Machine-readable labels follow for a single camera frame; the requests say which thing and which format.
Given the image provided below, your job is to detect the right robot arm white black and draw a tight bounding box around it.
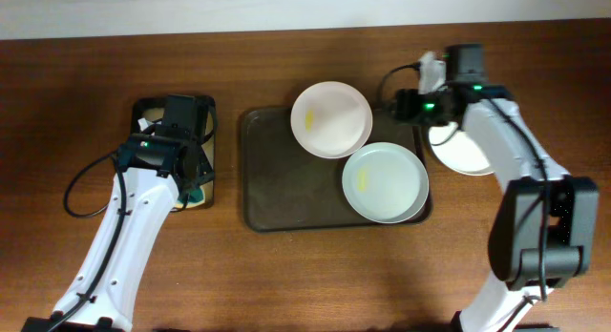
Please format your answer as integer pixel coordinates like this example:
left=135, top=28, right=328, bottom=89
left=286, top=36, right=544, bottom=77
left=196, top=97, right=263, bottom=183
left=390, top=44, right=600, bottom=331

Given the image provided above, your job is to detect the small black water tray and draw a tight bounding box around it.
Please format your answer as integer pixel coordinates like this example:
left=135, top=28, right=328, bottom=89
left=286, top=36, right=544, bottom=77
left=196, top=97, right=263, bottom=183
left=119, top=94, right=219, bottom=208

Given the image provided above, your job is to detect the light blue plate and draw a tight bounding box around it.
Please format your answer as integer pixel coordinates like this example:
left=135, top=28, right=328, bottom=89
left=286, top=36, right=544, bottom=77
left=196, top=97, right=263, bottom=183
left=342, top=142, right=430, bottom=224

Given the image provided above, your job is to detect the cream white plate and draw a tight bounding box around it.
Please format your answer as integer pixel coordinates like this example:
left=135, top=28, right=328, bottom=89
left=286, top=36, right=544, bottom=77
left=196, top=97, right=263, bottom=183
left=427, top=122, right=494, bottom=176

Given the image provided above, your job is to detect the large brown serving tray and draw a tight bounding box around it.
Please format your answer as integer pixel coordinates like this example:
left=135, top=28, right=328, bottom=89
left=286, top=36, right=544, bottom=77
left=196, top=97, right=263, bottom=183
left=240, top=106, right=434, bottom=234

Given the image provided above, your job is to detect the pinkish white plate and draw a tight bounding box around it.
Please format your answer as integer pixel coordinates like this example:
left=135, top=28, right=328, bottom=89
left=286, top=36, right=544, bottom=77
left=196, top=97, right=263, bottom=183
left=290, top=81, right=373, bottom=159

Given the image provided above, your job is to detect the green yellow sponge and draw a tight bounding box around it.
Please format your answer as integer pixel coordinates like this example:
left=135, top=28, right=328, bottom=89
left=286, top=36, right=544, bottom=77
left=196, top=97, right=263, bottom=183
left=174, top=188, right=206, bottom=211

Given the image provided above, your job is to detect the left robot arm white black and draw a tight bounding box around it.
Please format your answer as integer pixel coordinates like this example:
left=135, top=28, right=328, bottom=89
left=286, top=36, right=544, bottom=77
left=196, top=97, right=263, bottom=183
left=23, top=94, right=219, bottom=331

